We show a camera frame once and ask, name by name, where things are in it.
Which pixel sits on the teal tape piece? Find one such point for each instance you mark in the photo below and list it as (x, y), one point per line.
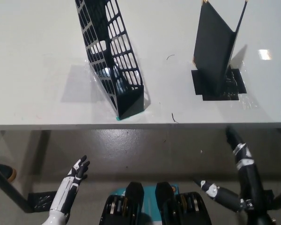
(119, 118)

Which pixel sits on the black mesh table foot plate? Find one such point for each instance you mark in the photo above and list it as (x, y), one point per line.
(43, 200)

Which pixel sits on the short dark thread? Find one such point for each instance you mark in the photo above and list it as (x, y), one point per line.
(174, 118)

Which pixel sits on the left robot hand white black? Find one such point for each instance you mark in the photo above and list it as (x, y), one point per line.
(68, 185)

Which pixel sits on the black ribbed robot body block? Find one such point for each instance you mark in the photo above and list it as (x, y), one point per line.
(121, 206)
(189, 208)

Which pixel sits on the black metal bookend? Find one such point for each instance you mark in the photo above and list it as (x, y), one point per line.
(213, 51)

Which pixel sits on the thin dark curved thread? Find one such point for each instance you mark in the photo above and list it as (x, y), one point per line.
(170, 56)

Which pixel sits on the right robot hand black silver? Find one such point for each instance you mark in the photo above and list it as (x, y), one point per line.
(253, 185)

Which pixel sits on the dark shoe with tan sole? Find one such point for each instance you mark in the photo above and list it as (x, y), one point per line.
(3, 172)

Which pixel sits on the black mesh file shelf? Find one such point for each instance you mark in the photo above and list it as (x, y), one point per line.
(130, 103)

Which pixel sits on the black table leg bar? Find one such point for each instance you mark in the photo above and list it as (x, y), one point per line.
(11, 189)

